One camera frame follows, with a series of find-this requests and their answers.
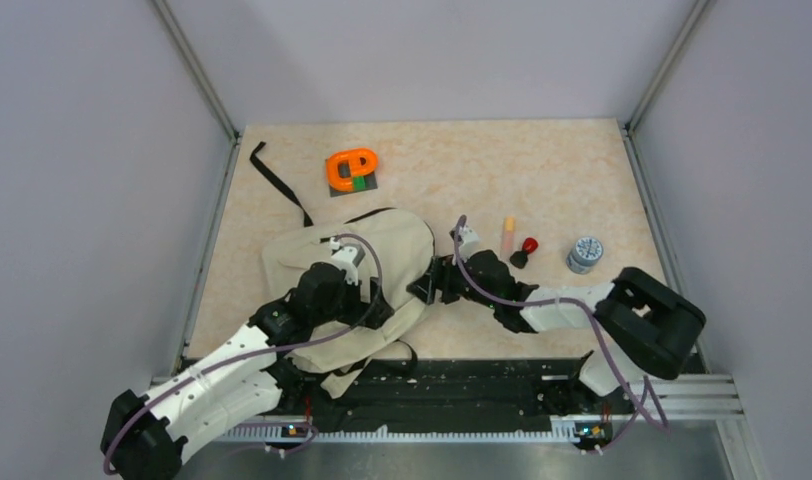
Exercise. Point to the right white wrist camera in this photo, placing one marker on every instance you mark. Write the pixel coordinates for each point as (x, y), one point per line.
(466, 241)

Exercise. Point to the orange toy on grey base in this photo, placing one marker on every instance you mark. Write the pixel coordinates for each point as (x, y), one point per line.
(351, 171)

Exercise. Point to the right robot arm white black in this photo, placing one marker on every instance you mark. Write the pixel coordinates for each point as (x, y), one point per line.
(643, 327)

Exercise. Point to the beige canvas backpack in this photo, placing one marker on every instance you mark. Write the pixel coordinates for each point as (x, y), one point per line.
(336, 328)

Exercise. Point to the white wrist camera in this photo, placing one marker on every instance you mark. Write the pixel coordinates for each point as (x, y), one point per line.
(347, 257)
(466, 241)

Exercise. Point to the blue patterned tape roll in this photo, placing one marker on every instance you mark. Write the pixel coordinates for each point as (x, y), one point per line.
(584, 254)

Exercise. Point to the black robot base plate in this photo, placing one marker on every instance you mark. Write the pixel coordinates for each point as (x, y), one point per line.
(450, 397)

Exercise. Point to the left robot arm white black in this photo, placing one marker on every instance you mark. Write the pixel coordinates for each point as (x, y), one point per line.
(152, 435)

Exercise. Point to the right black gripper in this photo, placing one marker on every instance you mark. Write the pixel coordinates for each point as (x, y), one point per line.
(438, 276)

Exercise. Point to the aluminium frame rails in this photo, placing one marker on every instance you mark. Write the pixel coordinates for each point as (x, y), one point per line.
(708, 438)

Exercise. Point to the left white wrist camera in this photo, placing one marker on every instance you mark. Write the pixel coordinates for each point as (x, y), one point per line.
(347, 257)

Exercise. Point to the red black stamp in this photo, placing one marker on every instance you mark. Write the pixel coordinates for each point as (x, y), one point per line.
(520, 258)

